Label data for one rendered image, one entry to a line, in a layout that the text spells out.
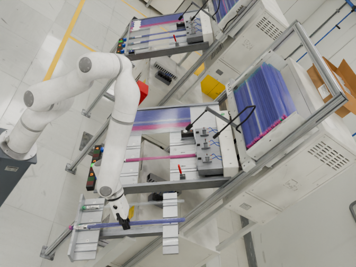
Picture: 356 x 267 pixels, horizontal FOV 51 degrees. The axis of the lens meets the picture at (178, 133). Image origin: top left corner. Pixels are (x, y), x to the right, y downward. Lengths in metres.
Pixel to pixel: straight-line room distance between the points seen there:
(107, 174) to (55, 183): 1.51
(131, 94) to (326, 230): 2.39
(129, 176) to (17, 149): 0.60
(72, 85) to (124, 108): 0.29
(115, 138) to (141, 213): 0.93
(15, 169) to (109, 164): 0.74
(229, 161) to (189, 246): 0.74
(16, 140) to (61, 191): 1.04
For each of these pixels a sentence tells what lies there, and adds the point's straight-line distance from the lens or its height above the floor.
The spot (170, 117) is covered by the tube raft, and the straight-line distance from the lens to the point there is 2.40.
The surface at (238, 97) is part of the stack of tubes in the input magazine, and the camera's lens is 2.20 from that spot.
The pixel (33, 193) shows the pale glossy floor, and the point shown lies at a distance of 2.79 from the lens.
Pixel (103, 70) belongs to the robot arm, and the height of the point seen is 1.44.
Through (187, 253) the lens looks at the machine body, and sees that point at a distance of 2.56.
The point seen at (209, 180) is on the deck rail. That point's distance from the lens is 1.99.
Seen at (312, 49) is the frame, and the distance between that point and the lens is 2.07.
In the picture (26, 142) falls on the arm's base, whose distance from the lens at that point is 1.92.
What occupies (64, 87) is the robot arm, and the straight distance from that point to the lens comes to 1.61.
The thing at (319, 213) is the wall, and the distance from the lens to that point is 3.48.
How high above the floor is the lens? 2.18
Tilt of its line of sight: 31 degrees down
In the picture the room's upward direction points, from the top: 45 degrees clockwise
